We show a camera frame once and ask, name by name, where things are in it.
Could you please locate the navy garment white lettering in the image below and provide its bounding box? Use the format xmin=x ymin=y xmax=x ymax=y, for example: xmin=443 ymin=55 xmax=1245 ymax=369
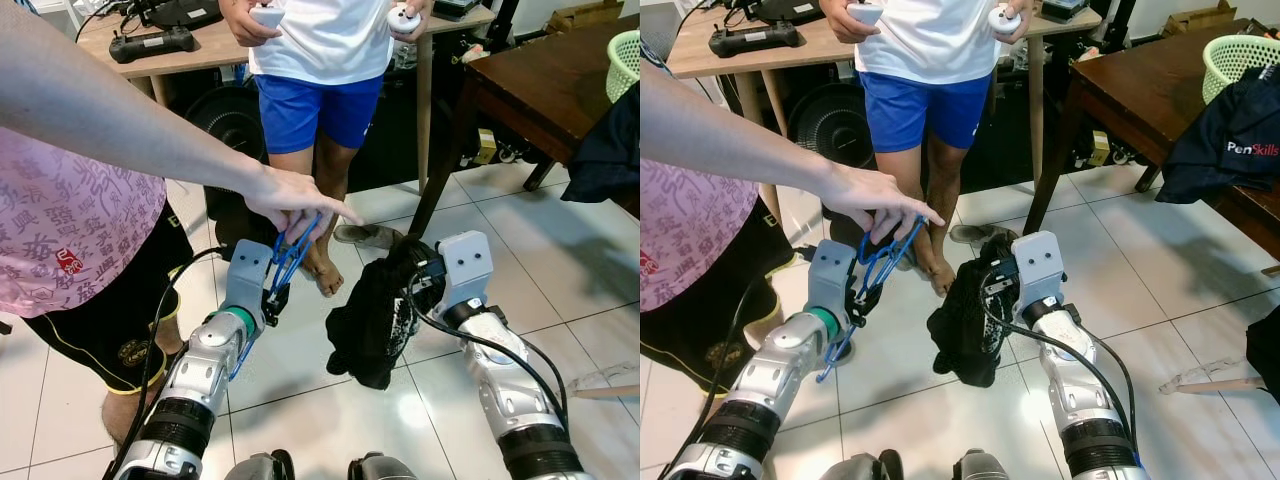
xmin=1155 ymin=64 xmax=1280 ymax=206
xmin=560 ymin=84 xmax=640 ymax=205

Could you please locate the white-shirted person left hand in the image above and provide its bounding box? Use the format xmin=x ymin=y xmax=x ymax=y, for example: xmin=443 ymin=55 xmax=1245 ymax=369
xmin=384 ymin=0 xmax=435 ymax=44
xmin=985 ymin=0 xmax=1033 ymax=43

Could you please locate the dark wooden table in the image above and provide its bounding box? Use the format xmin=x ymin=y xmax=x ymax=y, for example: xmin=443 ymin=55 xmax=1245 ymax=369
xmin=405 ymin=14 xmax=640 ymax=241
xmin=1022 ymin=17 xmax=1280 ymax=263

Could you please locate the green perforated laundry basket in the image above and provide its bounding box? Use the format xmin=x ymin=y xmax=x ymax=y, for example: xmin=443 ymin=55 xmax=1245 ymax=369
xmin=605 ymin=29 xmax=640 ymax=106
xmin=1200 ymin=34 xmax=1280 ymax=106

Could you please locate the brown cardboard box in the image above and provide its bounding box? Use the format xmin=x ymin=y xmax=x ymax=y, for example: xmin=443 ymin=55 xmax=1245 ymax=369
xmin=545 ymin=0 xmax=623 ymax=36
xmin=1160 ymin=0 xmax=1239 ymax=39

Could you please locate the black round fan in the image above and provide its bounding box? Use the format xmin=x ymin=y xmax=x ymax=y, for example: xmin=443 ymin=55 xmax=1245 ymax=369
xmin=788 ymin=82 xmax=869 ymax=166
xmin=184 ymin=84 xmax=269 ymax=166

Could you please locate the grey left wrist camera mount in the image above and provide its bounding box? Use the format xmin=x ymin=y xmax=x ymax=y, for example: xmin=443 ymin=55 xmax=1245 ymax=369
xmin=806 ymin=239 xmax=859 ymax=331
xmin=221 ymin=239 xmax=277 ymax=333

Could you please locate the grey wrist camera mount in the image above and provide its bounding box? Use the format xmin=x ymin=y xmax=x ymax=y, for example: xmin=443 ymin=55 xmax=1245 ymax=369
xmin=221 ymin=239 xmax=277 ymax=333
xmin=434 ymin=231 xmax=494 ymax=323
xmin=806 ymin=239 xmax=859 ymax=331
xmin=1010 ymin=231 xmax=1066 ymax=319

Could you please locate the black electronic device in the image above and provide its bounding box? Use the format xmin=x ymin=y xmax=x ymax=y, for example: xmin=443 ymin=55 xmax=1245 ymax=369
xmin=118 ymin=0 xmax=225 ymax=29
xmin=745 ymin=0 xmax=826 ymax=26

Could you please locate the robot right leg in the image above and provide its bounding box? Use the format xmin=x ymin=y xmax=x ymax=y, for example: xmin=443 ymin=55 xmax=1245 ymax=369
xmin=348 ymin=452 xmax=423 ymax=480
xmin=952 ymin=450 xmax=1013 ymax=480

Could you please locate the bystander in black trousers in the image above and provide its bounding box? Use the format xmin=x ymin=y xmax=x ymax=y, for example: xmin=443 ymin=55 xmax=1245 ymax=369
xmin=1245 ymin=303 xmax=1280 ymax=408

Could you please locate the black gamepad remote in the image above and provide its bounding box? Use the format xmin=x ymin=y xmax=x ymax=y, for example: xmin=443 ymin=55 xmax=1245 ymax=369
xmin=708 ymin=22 xmax=801 ymax=59
xmin=107 ymin=26 xmax=197 ymax=65

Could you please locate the pink-shirted person left hand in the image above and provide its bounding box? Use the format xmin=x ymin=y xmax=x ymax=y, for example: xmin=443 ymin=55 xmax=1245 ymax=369
xmin=820 ymin=163 xmax=947 ymax=248
xmin=243 ymin=163 xmax=367 ymax=248

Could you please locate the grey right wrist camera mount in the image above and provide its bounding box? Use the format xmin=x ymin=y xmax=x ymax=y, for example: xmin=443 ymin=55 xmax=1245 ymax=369
xmin=434 ymin=231 xmax=494 ymax=323
xmin=1010 ymin=231 xmax=1066 ymax=319

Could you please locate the light wooden furniture leg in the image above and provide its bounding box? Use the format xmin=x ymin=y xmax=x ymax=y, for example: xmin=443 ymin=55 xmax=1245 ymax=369
xmin=565 ymin=360 xmax=640 ymax=401
xmin=1160 ymin=358 xmax=1266 ymax=396

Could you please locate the light wooden desk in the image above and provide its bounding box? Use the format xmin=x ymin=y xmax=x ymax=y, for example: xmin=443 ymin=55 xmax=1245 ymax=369
xmin=75 ymin=3 xmax=498 ymax=193
xmin=665 ymin=3 xmax=1103 ymax=193

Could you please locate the person in pink shirt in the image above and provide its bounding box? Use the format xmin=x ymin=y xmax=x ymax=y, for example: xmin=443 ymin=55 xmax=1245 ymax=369
xmin=0 ymin=128 xmax=198 ymax=453
xmin=640 ymin=158 xmax=803 ymax=396

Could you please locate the white-shirted person right hand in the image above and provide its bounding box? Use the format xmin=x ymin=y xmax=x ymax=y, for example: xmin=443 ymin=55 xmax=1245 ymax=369
xmin=822 ymin=0 xmax=886 ymax=46
xmin=222 ymin=0 xmax=287 ymax=49

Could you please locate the black printed shirt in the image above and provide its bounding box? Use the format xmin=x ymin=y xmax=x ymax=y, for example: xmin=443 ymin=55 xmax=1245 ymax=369
xmin=324 ymin=237 xmax=443 ymax=392
xmin=926 ymin=235 xmax=1021 ymax=389

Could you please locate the blue plastic hanger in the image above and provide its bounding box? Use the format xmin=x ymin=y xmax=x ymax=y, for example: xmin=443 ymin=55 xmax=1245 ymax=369
xmin=815 ymin=213 xmax=928 ymax=384
xmin=225 ymin=208 xmax=327 ymax=383

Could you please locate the brown sandal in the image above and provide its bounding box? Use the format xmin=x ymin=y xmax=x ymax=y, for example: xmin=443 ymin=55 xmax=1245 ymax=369
xmin=948 ymin=222 xmax=1011 ymax=249
xmin=333 ymin=222 xmax=408 ymax=251

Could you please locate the person in white shirt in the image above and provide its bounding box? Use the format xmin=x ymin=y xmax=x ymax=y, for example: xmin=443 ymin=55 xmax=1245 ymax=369
xmin=217 ymin=0 xmax=437 ymax=299
xmin=818 ymin=0 xmax=1033 ymax=298

